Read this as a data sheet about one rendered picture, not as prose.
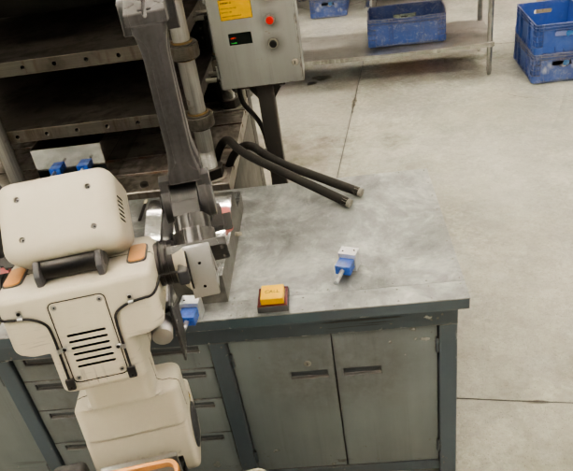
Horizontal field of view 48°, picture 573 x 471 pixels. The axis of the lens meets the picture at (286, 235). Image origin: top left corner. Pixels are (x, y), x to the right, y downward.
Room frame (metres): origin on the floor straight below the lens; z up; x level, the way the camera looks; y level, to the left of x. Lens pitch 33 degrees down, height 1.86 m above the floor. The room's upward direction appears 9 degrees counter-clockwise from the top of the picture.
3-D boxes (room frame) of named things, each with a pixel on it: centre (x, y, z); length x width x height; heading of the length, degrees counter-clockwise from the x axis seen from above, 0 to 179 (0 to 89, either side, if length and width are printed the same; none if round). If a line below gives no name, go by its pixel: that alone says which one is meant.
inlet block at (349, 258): (1.38, -0.14, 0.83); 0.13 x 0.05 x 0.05; 152
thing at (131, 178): (2.56, 0.77, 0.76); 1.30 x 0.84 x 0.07; 83
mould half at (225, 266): (1.62, 0.28, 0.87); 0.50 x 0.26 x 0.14; 173
